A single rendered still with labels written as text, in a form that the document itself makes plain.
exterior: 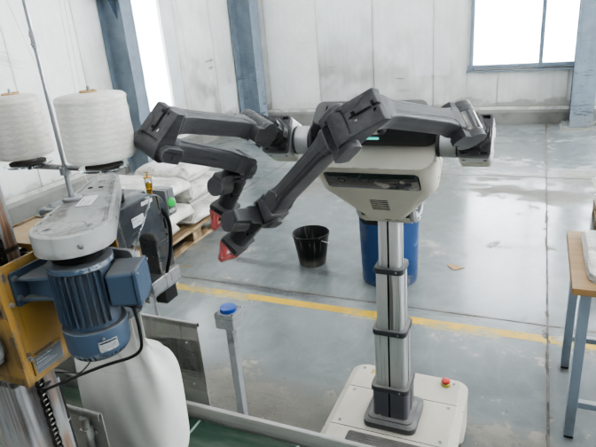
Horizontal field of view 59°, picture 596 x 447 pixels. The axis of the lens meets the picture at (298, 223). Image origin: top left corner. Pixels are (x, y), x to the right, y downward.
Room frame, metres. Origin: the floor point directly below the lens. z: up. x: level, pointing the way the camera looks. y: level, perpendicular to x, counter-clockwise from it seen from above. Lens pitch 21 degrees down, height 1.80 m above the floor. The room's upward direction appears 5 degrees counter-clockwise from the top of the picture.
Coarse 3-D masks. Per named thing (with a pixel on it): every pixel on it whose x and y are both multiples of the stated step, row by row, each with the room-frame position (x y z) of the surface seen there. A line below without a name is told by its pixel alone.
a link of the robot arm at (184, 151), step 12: (180, 144) 1.31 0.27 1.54; (192, 144) 1.37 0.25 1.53; (204, 144) 1.43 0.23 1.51; (168, 156) 1.24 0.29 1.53; (180, 156) 1.28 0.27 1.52; (192, 156) 1.36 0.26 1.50; (204, 156) 1.40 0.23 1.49; (216, 156) 1.44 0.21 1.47; (228, 156) 1.48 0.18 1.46; (240, 156) 1.52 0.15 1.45; (228, 168) 1.50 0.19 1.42; (240, 168) 1.53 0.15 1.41
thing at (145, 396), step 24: (144, 336) 1.51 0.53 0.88; (144, 360) 1.46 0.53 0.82; (168, 360) 1.51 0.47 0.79; (96, 384) 1.53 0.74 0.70; (120, 384) 1.48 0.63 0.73; (144, 384) 1.44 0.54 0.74; (168, 384) 1.47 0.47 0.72; (96, 408) 1.53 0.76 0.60; (120, 408) 1.47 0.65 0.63; (144, 408) 1.44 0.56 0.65; (168, 408) 1.45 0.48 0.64; (120, 432) 1.50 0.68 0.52; (144, 432) 1.45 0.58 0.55; (168, 432) 1.44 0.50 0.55
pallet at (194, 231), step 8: (208, 216) 4.75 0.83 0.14; (176, 224) 4.60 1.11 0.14; (184, 224) 4.59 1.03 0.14; (192, 224) 4.57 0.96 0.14; (200, 224) 4.58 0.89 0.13; (176, 232) 4.40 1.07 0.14; (184, 232) 4.38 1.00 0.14; (192, 232) 4.45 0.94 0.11; (200, 232) 4.57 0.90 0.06; (208, 232) 4.68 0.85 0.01; (176, 240) 4.22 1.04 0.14; (192, 240) 4.45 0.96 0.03; (136, 248) 4.10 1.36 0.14; (176, 248) 4.33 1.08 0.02; (184, 248) 4.32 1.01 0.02; (176, 256) 4.19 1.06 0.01
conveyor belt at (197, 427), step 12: (72, 396) 1.90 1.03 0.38; (192, 420) 1.68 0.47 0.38; (192, 432) 1.62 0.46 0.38; (204, 432) 1.61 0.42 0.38; (216, 432) 1.61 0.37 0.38; (228, 432) 1.60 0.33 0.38; (240, 432) 1.60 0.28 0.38; (192, 444) 1.55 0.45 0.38; (204, 444) 1.55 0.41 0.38; (216, 444) 1.54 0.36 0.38; (228, 444) 1.54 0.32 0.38; (240, 444) 1.53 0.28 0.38; (252, 444) 1.53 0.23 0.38; (264, 444) 1.52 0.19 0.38; (276, 444) 1.52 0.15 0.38; (288, 444) 1.51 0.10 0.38
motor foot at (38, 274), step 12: (36, 264) 1.18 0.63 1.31; (12, 276) 1.12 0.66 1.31; (24, 276) 1.13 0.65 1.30; (36, 276) 1.13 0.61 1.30; (12, 288) 1.11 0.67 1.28; (24, 288) 1.13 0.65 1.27; (36, 288) 1.13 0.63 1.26; (48, 288) 1.12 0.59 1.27; (24, 300) 1.12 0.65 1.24; (36, 300) 1.12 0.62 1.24; (48, 300) 1.12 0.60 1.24
